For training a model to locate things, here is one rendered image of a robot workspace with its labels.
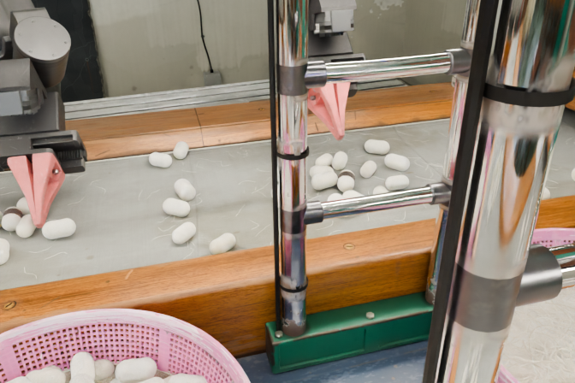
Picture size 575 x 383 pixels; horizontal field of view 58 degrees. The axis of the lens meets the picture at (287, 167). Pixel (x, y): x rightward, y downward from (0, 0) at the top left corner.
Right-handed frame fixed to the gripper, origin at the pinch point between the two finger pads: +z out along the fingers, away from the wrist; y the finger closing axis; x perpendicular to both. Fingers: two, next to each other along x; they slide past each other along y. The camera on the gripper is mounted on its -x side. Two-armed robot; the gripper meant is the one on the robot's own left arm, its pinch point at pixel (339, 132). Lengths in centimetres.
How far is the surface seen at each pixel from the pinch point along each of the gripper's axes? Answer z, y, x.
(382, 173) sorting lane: 3.7, 7.1, 6.8
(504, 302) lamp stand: 25.5, -11.7, -40.7
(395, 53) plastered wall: -129, 114, 179
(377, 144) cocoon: -1.4, 8.6, 8.9
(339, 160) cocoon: 1.0, 1.6, 6.9
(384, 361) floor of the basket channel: 26.9, -3.3, -4.3
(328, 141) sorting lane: -5.4, 3.6, 14.5
